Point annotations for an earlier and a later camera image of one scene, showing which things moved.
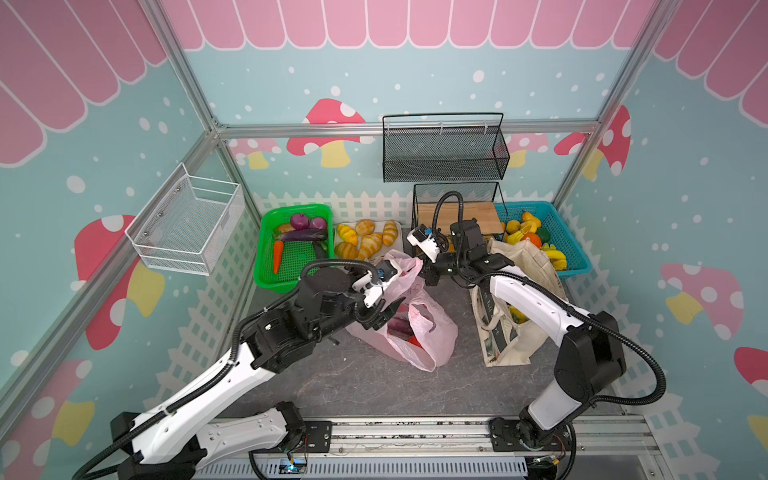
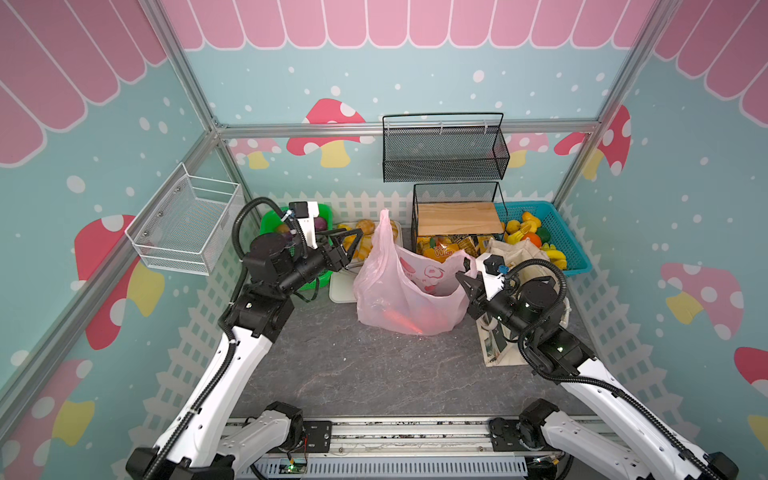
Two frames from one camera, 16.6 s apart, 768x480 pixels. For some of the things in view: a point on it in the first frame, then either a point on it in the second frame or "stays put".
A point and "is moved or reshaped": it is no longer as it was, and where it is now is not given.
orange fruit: x=533 y=238 stays put
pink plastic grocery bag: x=421 y=334 is moved or reshaped
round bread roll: x=365 y=226 stays put
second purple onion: x=318 y=223 stays put
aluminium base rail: x=445 y=448 stays put
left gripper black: x=376 y=318 to x=341 y=258
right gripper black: x=435 y=264 to x=475 y=288
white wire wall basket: x=183 y=223 stays put
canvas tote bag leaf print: x=508 y=336 stays put
